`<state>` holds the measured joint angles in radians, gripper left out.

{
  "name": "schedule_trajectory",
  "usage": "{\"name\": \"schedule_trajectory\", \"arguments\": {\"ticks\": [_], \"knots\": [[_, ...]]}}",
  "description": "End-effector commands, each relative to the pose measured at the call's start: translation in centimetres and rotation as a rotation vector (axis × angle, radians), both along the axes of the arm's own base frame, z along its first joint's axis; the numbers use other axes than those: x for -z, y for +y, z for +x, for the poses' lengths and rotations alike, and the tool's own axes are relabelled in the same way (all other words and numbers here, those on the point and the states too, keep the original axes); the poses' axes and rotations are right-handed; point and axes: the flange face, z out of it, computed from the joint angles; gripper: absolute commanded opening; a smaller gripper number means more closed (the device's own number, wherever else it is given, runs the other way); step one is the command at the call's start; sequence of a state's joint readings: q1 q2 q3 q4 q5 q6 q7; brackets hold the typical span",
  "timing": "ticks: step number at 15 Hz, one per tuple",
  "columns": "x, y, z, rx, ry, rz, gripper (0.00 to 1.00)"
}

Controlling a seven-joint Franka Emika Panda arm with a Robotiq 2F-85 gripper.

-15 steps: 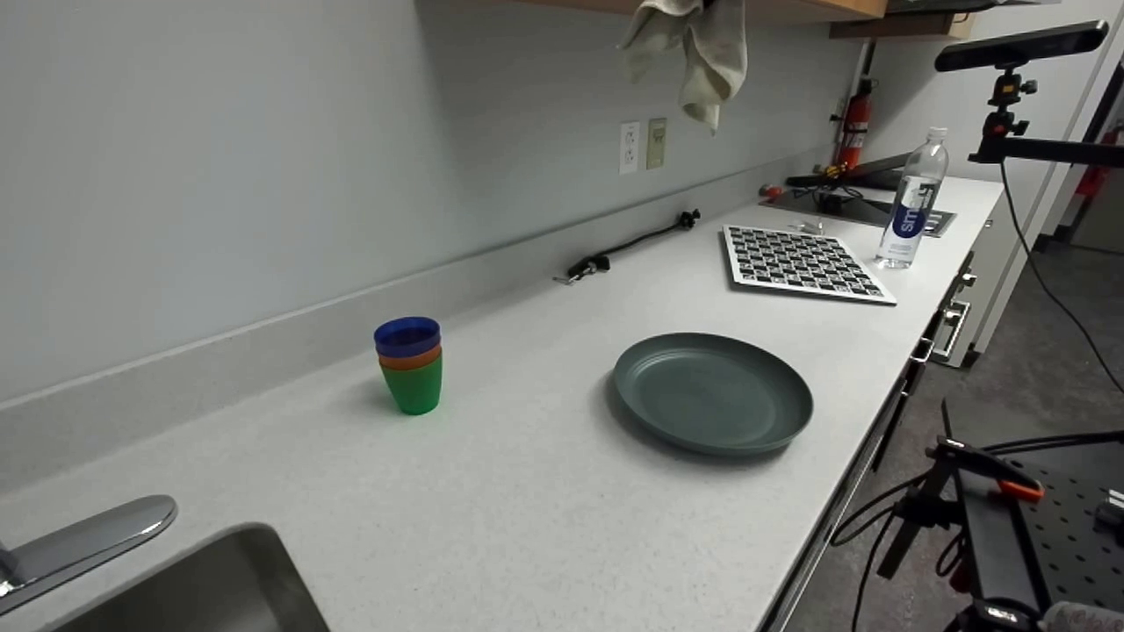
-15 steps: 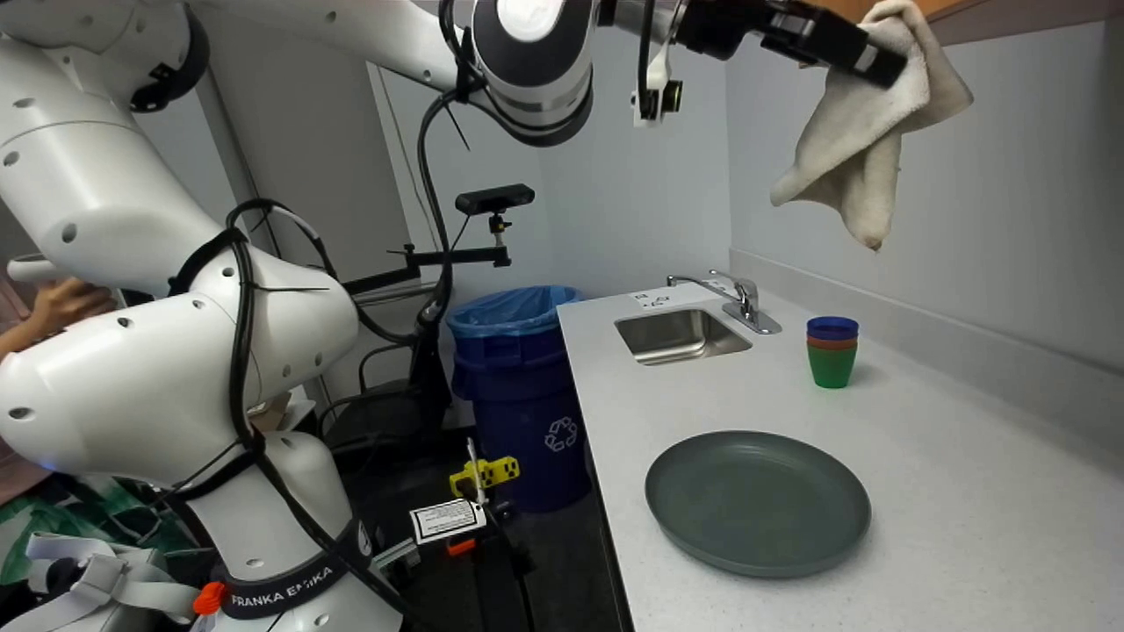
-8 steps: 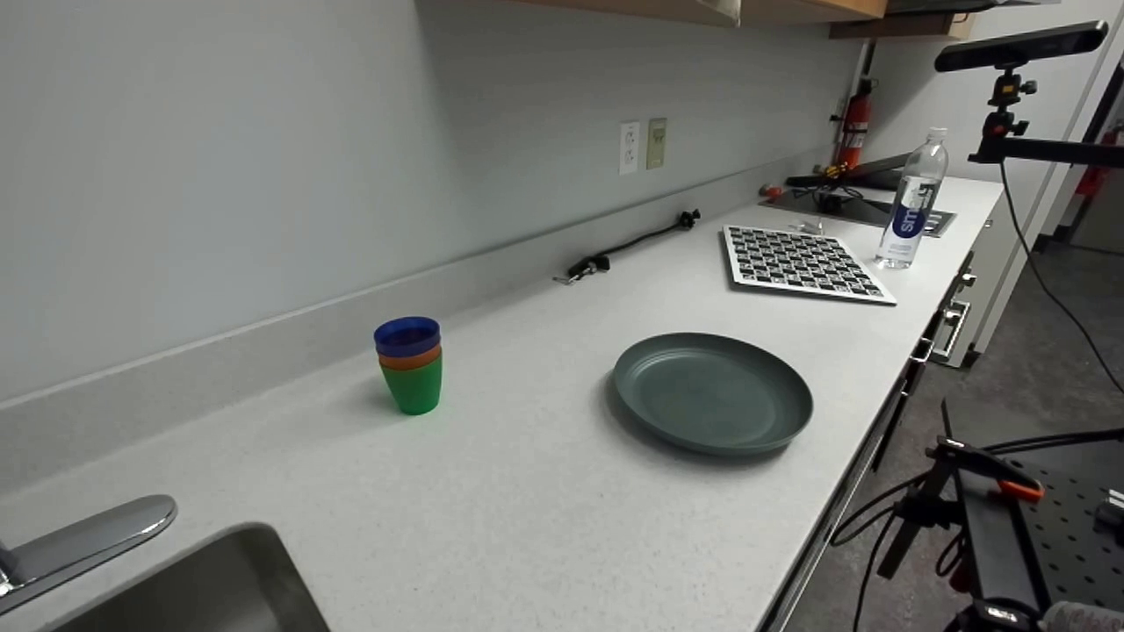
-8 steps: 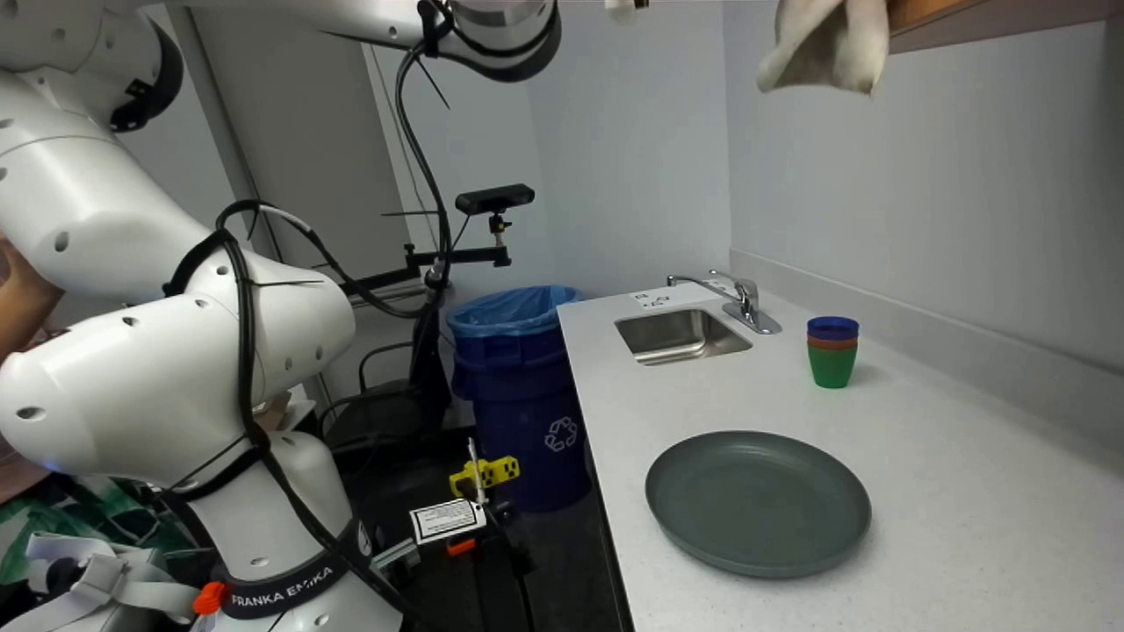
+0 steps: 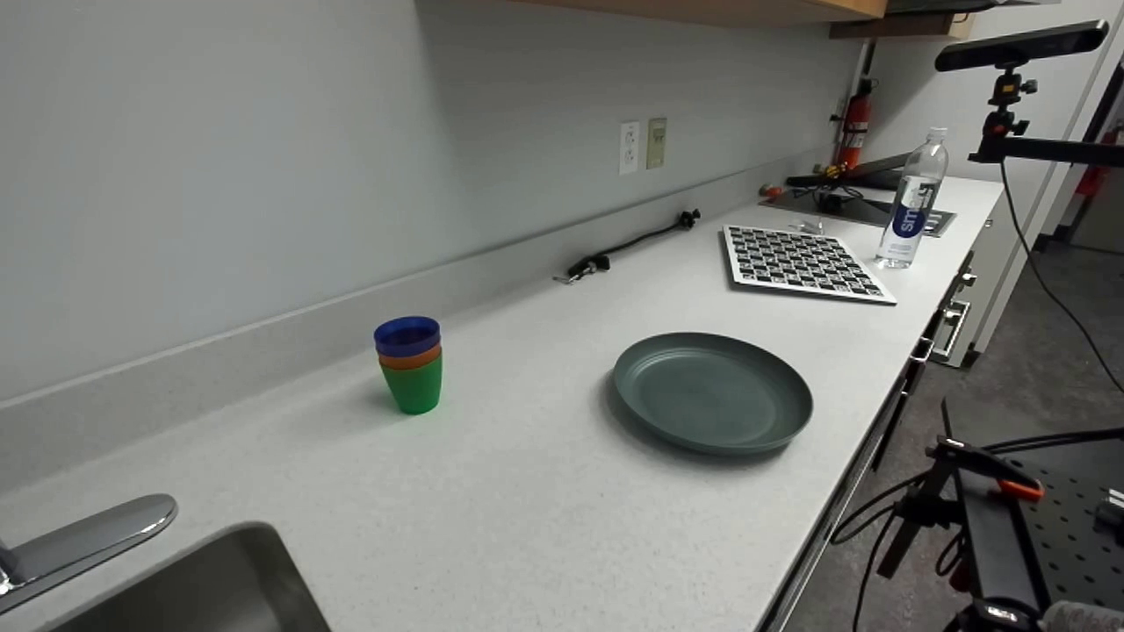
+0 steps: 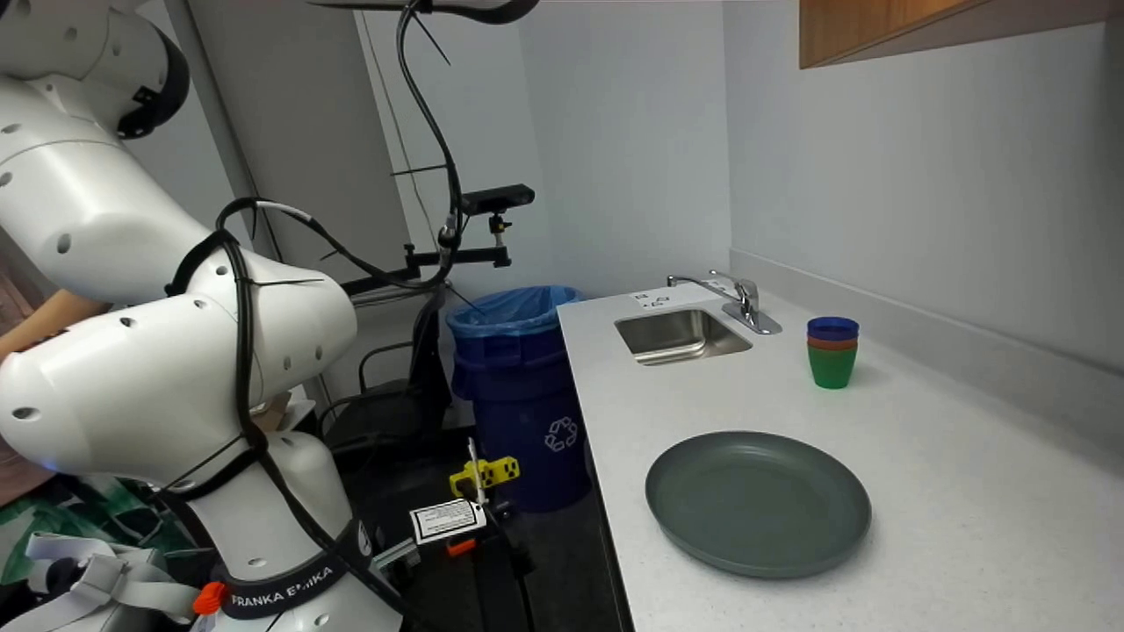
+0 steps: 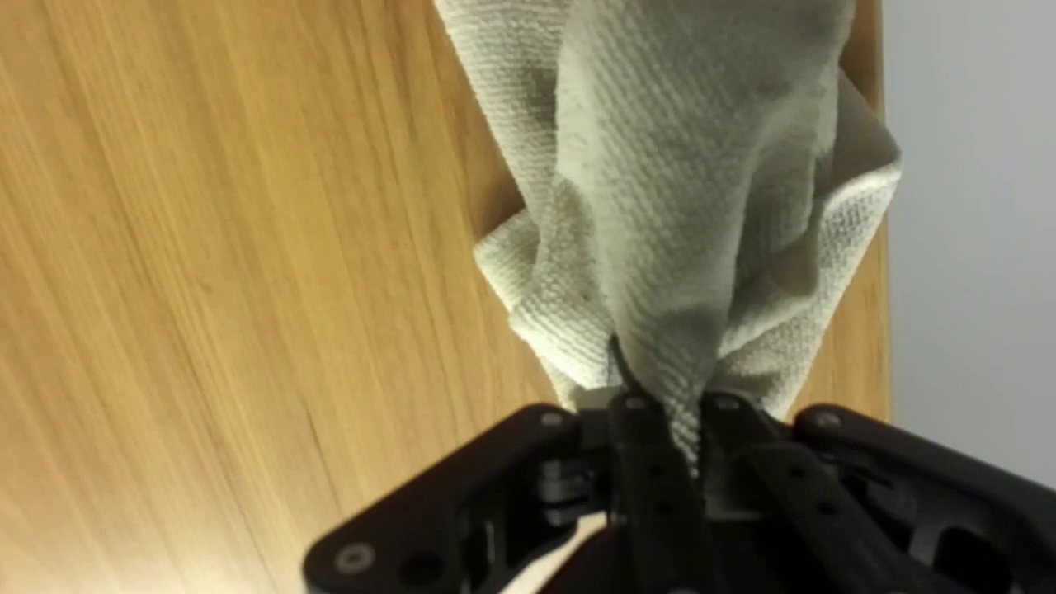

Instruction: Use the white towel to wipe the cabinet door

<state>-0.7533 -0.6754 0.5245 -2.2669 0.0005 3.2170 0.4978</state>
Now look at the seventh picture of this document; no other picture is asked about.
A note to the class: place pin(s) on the wooden cabinet door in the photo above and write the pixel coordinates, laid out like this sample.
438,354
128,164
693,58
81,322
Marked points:
220,276

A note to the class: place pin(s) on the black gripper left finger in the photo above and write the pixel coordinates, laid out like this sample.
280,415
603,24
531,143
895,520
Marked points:
648,495

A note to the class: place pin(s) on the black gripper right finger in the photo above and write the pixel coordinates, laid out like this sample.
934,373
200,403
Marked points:
835,495

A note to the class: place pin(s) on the white cloth towel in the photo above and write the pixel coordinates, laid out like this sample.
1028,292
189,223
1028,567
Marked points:
682,167

